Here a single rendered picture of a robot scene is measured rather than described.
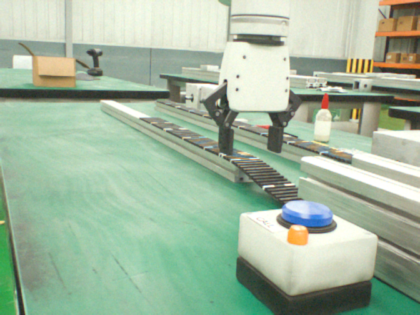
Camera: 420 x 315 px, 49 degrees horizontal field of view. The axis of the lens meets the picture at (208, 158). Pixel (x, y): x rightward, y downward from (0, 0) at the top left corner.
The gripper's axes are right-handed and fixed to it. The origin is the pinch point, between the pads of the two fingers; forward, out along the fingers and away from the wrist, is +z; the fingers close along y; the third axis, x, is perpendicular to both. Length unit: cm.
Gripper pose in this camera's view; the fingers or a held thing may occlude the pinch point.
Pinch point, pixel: (250, 145)
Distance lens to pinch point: 70.4
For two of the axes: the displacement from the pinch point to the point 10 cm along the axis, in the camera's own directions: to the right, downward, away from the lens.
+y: -9.1, 0.4, -4.2
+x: 4.2, 2.1, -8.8
